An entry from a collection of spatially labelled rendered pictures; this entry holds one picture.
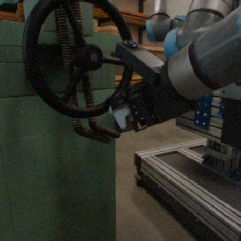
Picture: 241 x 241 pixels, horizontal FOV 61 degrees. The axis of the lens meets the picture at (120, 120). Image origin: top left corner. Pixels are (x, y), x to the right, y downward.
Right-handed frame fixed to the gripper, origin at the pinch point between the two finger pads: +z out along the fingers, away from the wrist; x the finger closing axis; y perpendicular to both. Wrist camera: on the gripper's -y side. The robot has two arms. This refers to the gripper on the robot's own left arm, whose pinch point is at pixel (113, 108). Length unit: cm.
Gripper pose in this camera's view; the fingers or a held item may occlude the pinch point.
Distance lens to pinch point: 48.0
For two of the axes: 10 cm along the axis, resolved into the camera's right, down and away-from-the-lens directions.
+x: 7.8, -2.3, 5.9
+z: -5.2, 2.8, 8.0
